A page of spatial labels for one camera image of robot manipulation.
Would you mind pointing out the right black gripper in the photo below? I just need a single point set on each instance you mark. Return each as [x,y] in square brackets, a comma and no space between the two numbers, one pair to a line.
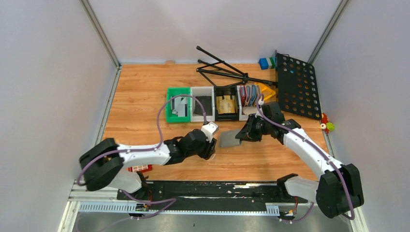
[241,135]

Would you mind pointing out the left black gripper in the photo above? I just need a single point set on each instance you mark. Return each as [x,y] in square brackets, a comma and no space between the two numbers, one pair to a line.
[210,149]

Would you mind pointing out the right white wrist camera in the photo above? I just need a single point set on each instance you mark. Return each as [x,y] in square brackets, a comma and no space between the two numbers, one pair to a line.
[259,102]

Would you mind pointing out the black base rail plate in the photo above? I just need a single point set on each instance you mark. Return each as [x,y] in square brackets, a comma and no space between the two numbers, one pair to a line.
[236,198]

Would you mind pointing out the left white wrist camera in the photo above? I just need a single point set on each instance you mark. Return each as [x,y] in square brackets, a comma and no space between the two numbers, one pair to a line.
[209,129]

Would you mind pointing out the yellow brown packet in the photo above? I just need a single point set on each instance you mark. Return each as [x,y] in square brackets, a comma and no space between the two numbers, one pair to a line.
[226,104]

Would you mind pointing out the yellow triangle frame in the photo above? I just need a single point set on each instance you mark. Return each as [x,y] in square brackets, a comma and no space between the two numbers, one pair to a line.
[268,92]

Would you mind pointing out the green plastic bin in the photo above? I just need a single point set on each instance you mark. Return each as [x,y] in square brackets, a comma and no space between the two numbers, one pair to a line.
[171,92]

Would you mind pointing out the black music stand tripod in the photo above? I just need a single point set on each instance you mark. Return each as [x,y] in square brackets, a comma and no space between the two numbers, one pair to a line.
[224,69]

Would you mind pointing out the white bin with wallets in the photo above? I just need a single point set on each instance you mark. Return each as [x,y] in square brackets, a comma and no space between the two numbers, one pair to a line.
[247,97]

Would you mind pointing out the white cards in green bin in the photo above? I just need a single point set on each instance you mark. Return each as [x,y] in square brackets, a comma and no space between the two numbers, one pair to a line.
[179,106]

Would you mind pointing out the blue green toy blocks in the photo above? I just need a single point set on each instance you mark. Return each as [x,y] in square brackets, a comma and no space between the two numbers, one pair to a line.
[267,63]

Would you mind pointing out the black perforated stand plate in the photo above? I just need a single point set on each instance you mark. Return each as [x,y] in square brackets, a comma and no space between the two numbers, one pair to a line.
[297,88]

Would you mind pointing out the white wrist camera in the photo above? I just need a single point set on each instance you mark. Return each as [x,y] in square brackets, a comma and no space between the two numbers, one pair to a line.
[259,102]
[209,129]

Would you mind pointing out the grey card holder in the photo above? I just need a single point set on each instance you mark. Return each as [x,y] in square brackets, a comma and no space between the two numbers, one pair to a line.
[228,138]

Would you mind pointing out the black plastic bin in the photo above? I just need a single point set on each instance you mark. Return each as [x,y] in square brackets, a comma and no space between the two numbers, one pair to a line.
[221,91]

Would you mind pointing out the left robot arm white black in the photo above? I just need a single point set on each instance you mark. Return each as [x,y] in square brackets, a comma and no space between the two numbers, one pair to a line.
[105,165]

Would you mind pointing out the small colourful toy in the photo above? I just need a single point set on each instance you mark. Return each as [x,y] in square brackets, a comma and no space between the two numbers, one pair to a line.
[326,125]

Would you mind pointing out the white plastic bin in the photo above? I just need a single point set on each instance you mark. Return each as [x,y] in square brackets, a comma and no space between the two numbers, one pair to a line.
[205,95]

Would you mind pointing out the red toy brick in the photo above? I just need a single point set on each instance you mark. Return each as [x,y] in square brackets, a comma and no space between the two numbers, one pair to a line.
[140,168]

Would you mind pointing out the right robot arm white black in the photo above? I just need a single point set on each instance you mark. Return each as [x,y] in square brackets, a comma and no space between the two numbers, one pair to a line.
[338,190]

